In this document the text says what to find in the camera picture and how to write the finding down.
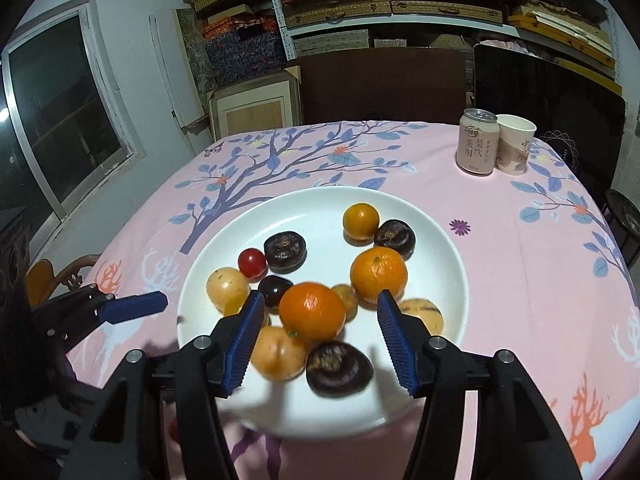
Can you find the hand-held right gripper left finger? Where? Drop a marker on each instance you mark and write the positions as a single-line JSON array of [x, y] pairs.
[[245, 345]]

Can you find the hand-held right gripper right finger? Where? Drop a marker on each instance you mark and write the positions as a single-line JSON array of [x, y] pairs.
[[397, 347]]

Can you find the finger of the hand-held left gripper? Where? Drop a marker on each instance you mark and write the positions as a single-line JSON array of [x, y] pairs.
[[132, 306]]

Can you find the yellow orange round fruit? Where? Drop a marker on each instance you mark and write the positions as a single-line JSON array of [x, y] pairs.
[[277, 360]]

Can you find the pale yellow loquat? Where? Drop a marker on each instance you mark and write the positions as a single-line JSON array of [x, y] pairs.
[[227, 285], [425, 315]]

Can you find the dark purple grape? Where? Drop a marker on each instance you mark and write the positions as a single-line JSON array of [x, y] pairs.
[[275, 290]]

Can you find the large dark water chestnut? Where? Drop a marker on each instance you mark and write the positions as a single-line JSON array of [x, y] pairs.
[[339, 370]]

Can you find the small yellow brown fruit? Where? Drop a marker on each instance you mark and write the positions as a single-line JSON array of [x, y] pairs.
[[348, 302]]

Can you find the large orange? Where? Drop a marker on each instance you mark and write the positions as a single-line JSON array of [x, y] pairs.
[[311, 311], [378, 274]]

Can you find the red cherry tomato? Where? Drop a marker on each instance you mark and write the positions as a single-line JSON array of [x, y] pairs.
[[251, 263]]

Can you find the small round orange kumquat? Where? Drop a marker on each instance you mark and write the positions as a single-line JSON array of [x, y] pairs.
[[360, 221]]

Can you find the white round plate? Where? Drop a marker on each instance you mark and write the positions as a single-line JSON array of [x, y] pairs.
[[310, 210]]

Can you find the wooden chair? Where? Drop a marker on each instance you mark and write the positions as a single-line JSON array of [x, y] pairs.
[[37, 277]]

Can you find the pink printed tablecloth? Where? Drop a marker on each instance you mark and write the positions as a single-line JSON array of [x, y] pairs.
[[500, 285]]

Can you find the pink drink can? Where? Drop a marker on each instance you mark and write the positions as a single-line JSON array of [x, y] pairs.
[[476, 145]]

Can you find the cardboard box with wood panel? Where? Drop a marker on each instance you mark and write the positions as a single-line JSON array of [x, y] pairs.
[[255, 115]]

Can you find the printed paper cup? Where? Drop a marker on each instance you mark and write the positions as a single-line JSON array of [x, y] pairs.
[[515, 147]]

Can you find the white leaning panel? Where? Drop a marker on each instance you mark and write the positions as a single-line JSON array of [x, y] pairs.
[[167, 70]]

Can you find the black round stool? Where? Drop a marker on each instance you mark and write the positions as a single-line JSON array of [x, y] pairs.
[[622, 220]]

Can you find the brown board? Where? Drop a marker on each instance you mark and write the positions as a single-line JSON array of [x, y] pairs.
[[380, 85]]

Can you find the marble patterned slab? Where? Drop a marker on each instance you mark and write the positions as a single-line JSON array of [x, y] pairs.
[[192, 50]]

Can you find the stack of blue patterned boxes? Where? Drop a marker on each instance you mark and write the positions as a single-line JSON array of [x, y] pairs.
[[240, 55]]

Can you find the black glossy panel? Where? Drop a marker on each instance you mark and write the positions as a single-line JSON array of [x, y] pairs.
[[550, 105]]

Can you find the white metal shelf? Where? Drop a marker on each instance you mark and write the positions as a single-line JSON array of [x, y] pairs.
[[280, 20]]

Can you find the stack of yellow flat boxes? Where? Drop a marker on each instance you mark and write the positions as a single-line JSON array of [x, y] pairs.
[[565, 30]]

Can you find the window with white frame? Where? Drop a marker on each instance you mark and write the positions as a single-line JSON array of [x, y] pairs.
[[60, 120]]

